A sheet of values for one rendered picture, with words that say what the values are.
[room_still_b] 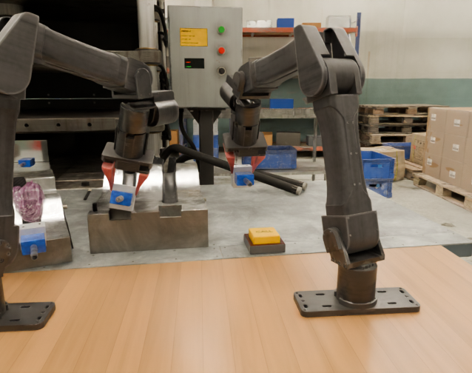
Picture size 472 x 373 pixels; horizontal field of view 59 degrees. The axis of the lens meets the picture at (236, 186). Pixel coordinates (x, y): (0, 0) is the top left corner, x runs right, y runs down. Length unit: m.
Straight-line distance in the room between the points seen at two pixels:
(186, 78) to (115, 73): 0.98
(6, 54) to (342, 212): 0.55
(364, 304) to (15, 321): 0.54
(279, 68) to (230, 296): 0.43
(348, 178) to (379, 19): 7.39
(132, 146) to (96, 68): 0.17
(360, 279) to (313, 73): 0.34
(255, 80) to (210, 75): 0.90
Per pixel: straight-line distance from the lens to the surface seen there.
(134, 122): 0.85
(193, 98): 1.78
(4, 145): 0.72
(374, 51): 7.97
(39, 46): 0.74
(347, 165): 0.70
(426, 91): 8.28
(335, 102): 0.70
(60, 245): 0.94
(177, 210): 0.99
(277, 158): 4.75
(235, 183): 1.05
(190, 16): 1.80
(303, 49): 0.73
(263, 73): 0.88
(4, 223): 0.72
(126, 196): 0.91
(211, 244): 0.99
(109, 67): 0.81
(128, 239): 0.96
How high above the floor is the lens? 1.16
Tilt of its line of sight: 13 degrees down
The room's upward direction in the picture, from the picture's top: straight up
